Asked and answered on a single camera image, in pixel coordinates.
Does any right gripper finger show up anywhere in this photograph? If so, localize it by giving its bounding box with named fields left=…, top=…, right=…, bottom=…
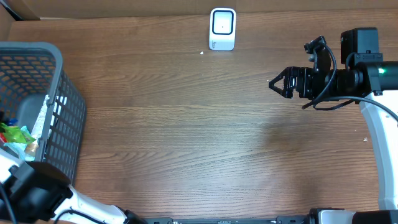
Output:
left=269, top=67, right=292, bottom=84
left=269, top=82, right=293, bottom=98

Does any white tube with gold cap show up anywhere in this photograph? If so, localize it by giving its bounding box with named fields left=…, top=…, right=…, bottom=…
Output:
left=24, top=95, right=50, bottom=157

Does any green Haribo candy bag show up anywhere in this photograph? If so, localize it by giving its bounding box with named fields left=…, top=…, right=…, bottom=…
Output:
left=1, top=123, right=35, bottom=144

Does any light green wipes packet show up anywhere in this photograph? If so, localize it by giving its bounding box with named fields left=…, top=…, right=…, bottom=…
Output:
left=4, top=142, right=35, bottom=161

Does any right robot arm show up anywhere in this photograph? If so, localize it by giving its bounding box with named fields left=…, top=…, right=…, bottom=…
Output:
left=269, top=27, right=397, bottom=223

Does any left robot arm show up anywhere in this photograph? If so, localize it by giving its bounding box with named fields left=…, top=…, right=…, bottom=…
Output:
left=1, top=150, right=146, bottom=224

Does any white barcode scanner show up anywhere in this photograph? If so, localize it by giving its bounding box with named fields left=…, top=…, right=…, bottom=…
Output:
left=209, top=7, right=236, bottom=51

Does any grey plastic basket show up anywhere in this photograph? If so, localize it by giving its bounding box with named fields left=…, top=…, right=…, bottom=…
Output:
left=1, top=42, right=86, bottom=181

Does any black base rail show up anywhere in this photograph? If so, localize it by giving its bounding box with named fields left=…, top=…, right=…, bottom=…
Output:
left=144, top=215, right=312, bottom=224

